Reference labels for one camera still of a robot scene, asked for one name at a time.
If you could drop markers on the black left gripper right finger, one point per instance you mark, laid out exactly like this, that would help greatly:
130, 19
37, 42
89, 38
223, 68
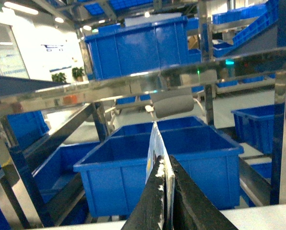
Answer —
192, 210

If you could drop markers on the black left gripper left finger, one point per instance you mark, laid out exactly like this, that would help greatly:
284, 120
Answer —
147, 213

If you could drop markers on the flower gift bag enjoy life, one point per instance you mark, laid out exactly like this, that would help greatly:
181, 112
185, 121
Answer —
158, 151

